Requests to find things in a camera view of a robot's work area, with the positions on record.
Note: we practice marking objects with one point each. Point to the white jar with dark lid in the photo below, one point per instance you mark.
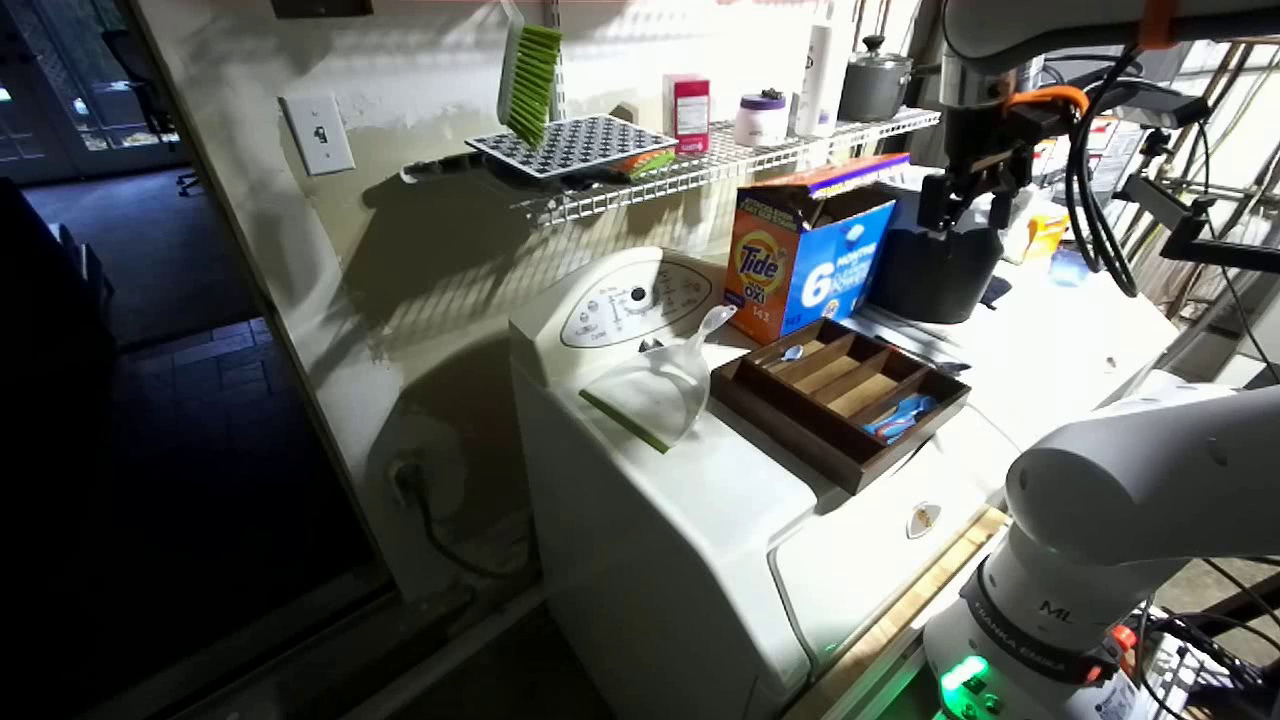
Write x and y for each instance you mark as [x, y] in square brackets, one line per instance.
[762, 122]

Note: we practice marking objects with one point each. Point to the white light switch plate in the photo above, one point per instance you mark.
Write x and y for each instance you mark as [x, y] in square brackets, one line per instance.
[319, 135]

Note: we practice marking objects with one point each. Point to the light wooden plank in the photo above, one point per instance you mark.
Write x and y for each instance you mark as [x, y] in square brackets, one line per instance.
[904, 603]

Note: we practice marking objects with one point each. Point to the orange blue detergent box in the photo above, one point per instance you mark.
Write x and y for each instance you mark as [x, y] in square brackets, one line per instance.
[803, 265]

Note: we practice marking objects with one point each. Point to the blue plastic spoon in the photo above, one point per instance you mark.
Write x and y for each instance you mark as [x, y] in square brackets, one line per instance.
[913, 407]
[885, 427]

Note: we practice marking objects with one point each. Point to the small yellow item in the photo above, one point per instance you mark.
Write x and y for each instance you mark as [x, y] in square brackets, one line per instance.
[1045, 238]

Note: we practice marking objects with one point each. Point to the black metal stand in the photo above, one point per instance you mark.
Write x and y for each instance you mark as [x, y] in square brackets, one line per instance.
[1201, 245]

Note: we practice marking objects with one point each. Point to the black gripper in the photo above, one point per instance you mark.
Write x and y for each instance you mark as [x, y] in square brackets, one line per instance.
[995, 145]

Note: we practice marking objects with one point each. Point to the round grey washer cap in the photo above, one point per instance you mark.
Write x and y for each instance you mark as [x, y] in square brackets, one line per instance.
[920, 517]

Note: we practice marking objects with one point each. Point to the green perforated panel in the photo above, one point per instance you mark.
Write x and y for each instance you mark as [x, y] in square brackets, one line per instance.
[533, 80]

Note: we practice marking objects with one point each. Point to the dark wall frame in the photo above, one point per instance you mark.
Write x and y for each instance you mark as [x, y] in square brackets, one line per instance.
[321, 4]

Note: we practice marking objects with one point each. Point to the brown wooden cutlery rack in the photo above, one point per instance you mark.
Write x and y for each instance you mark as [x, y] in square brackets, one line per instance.
[853, 386]

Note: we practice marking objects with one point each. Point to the flat orange green item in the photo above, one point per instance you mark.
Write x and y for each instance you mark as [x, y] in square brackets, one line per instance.
[646, 166]

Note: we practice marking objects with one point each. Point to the pink cardboard box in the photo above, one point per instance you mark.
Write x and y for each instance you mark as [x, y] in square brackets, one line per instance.
[689, 117]

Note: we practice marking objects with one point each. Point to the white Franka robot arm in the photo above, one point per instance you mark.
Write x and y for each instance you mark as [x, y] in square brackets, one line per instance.
[1147, 495]

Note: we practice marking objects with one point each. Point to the trash bin with white liner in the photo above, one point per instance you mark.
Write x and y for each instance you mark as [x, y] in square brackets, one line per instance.
[940, 280]

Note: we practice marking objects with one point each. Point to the white printed bottle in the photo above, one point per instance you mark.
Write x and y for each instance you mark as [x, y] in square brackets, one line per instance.
[813, 80]

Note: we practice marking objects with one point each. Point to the grey grid tray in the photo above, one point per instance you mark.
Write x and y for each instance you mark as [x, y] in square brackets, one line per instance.
[575, 145]

